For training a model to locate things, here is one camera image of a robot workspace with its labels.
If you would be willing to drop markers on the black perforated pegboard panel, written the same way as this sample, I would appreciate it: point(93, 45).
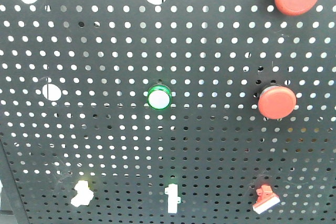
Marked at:
point(75, 76)

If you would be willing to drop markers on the yellow rotary selector switch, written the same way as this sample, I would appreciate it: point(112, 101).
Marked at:
point(84, 194)

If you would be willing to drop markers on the green illuminated push button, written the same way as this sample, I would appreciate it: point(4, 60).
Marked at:
point(159, 96)

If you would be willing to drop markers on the red rotary selector switch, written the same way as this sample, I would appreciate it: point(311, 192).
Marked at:
point(266, 199)

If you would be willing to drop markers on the green rotary selector switch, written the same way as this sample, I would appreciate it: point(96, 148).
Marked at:
point(173, 198)

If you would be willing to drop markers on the lower red mushroom button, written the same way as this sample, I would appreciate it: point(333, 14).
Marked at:
point(276, 102)

